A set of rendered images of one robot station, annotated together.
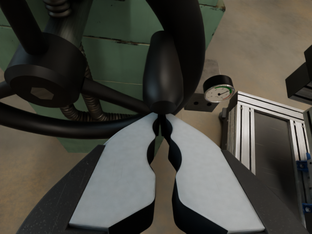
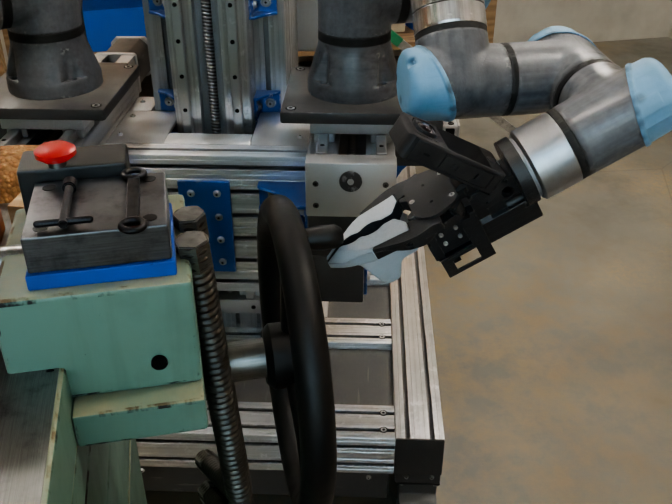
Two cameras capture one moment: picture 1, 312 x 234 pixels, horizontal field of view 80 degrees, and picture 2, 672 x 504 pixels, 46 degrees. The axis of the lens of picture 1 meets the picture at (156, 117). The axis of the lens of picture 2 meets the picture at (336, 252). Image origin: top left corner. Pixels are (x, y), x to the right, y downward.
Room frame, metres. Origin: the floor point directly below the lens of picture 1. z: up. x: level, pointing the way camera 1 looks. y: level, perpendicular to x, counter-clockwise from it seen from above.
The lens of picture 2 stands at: (0.03, 0.67, 1.26)
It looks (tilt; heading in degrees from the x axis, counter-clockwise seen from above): 31 degrees down; 273
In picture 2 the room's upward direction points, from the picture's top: straight up
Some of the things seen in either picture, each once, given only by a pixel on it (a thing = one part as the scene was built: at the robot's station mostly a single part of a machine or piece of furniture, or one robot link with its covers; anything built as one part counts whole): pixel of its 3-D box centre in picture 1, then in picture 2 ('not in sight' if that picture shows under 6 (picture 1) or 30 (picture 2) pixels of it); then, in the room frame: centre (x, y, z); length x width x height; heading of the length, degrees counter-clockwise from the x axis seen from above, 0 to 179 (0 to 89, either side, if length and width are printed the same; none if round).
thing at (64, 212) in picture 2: not in sight; (66, 201); (0.24, 0.19, 1.00); 0.07 x 0.04 x 0.01; 105
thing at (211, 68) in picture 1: (201, 85); not in sight; (0.36, -0.09, 0.58); 0.12 x 0.08 x 0.08; 15
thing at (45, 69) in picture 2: not in sight; (50, 54); (0.56, -0.57, 0.87); 0.15 x 0.15 x 0.10
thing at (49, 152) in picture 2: not in sight; (55, 151); (0.27, 0.14, 1.02); 0.03 x 0.03 x 0.01
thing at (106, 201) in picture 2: not in sight; (94, 205); (0.23, 0.17, 0.99); 0.13 x 0.11 x 0.06; 105
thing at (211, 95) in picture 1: (216, 90); not in sight; (0.29, -0.11, 0.65); 0.06 x 0.04 x 0.08; 105
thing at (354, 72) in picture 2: not in sight; (354, 58); (0.07, -0.58, 0.87); 0.15 x 0.15 x 0.10
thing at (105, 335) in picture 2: not in sight; (105, 291); (0.24, 0.17, 0.91); 0.15 x 0.14 x 0.09; 105
